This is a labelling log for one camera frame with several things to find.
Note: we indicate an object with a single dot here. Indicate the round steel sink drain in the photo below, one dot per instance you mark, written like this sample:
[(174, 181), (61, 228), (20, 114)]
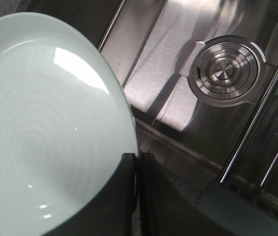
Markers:
[(227, 71)]

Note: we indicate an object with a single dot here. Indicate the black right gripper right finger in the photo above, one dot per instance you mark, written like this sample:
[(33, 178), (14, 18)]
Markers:
[(167, 204)]

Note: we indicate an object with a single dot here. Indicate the stainless steel sink basin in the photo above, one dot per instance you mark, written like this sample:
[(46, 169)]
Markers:
[(151, 45)]

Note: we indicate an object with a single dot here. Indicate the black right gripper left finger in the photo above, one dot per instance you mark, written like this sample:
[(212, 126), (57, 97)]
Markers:
[(109, 213)]

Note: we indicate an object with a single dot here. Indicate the grey-blue wire dish rack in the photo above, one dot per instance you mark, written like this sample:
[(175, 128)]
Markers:
[(233, 199)]

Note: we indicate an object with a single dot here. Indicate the light green round plate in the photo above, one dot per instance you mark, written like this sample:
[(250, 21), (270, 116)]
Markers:
[(64, 123)]

